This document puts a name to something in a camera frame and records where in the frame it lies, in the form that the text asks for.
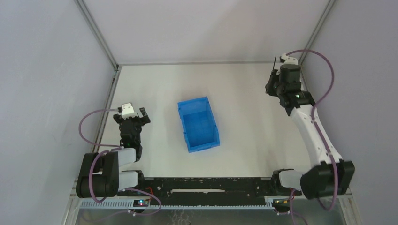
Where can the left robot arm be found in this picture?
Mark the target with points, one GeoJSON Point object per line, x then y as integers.
{"type": "Point", "coordinates": [100, 174]}

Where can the blue plastic bin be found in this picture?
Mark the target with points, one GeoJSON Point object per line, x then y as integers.
{"type": "Point", "coordinates": [199, 126]}

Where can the small circuit board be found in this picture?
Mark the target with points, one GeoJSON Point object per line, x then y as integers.
{"type": "Point", "coordinates": [141, 203]}

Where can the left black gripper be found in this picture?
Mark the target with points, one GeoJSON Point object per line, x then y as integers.
{"type": "Point", "coordinates": [131, 121]}

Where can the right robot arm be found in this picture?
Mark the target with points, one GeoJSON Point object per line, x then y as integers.
{"type": "Point", "coordinates": [329, 174]}

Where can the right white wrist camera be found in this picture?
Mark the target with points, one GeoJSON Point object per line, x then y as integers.
{"type": "Point", "coordinates": [286, 59]}

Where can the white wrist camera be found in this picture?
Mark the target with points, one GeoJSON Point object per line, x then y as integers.
{"type": "Point", "coordinates": [286, 59]}
{"type": "Point", "coordinates": [127, 111]}

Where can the slotted cable duct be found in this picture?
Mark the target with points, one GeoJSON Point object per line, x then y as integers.
{"type": "Point", "coordinates": [263, 203]}

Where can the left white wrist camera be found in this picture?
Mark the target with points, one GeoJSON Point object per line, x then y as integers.
{"type": "Point", "coordinates": [127, 111]}

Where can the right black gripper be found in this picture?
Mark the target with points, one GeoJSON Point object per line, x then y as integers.
{"type": "Point", "coordinates": [273, 84]}

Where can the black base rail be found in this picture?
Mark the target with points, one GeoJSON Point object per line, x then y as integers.
{"type": "Point", "coordinates": [213, 190]}

